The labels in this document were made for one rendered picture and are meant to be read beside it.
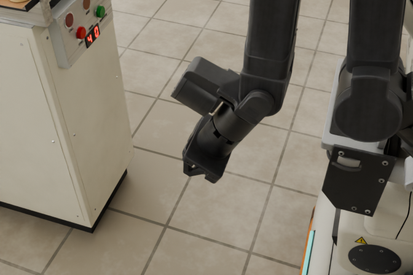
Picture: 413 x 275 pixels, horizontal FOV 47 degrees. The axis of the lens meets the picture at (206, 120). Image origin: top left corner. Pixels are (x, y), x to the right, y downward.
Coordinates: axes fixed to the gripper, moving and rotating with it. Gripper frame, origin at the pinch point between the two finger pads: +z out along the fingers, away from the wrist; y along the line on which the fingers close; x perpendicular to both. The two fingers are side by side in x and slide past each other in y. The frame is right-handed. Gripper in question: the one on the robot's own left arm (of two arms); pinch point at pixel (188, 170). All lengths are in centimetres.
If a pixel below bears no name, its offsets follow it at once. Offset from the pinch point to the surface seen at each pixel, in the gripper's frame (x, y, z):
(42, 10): -40.1, -22.3, 8.4
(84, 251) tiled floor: -4, -18, 89
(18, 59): -42, -21, 25
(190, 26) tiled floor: -15, -156, 93
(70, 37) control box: -35.1, -29.4, 18.0
